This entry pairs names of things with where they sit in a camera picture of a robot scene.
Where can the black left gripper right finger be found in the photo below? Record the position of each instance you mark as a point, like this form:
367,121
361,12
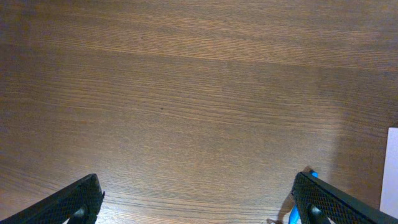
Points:
320,202

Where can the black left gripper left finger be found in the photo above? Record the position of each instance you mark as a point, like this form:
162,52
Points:
79,202

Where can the pink open cardboard box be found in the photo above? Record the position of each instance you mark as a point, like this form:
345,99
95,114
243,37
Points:
388,202

